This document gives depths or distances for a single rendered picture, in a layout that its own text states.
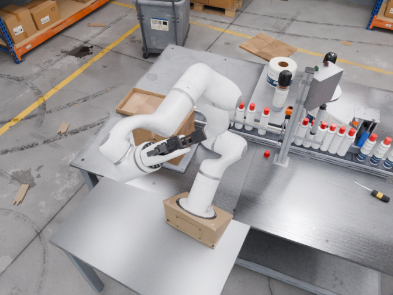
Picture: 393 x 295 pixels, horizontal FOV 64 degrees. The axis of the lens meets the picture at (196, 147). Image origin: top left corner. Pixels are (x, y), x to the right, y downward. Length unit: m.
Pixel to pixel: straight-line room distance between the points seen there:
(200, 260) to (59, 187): 1.80
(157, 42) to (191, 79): 3.19
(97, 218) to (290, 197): 1.08
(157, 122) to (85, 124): 2.67
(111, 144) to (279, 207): 1.18
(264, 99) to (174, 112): 1.46
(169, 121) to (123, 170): 0.20
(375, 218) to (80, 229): 1.58
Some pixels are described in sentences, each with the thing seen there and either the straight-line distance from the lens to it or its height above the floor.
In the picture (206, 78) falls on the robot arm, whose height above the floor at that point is 1.74.
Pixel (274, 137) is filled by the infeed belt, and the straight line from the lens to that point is 2.10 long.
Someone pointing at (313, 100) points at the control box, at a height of 1.36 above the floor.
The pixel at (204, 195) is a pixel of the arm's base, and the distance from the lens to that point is 1.55.
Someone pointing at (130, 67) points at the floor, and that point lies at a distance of 4.28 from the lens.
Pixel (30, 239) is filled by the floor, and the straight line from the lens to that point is 2.93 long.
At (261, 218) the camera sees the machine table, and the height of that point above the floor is 0.83.
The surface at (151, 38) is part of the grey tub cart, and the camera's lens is 4.19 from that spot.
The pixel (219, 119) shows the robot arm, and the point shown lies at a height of 1.47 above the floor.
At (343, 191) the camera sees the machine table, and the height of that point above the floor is 0.83.
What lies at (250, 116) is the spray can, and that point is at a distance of 2.02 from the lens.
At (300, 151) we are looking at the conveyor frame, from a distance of 2.10.
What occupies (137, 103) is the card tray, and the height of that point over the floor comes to 0.83.
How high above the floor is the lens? 2.37
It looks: 49 degrees down
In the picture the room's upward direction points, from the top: straight up
